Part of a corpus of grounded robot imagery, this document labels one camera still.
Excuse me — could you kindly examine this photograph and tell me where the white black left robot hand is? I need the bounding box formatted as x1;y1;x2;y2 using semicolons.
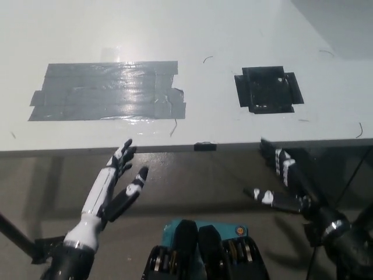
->
62;138;149;251

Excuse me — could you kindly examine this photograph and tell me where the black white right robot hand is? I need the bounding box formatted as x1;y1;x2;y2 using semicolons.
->
243;137;352;243

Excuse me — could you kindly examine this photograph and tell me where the black teal robot body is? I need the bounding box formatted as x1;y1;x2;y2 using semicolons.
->
141;218;269;280

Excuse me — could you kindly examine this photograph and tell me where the black tape square spot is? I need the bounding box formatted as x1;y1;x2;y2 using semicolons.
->
234;65;305;114

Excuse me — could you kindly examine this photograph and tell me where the wide clear tape strip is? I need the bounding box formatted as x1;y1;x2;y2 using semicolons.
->
8;119;175;138

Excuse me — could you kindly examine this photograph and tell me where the black table leg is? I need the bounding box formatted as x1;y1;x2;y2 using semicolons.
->
0;214;37;259

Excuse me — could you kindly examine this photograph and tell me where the small black tape piece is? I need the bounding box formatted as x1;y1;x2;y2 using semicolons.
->
193;142;218;152

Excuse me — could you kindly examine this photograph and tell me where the thin black cable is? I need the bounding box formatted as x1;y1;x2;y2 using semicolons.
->
304;150;371;280

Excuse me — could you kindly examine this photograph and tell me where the grey duct tape patch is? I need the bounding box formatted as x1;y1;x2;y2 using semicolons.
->
27;60;187;122

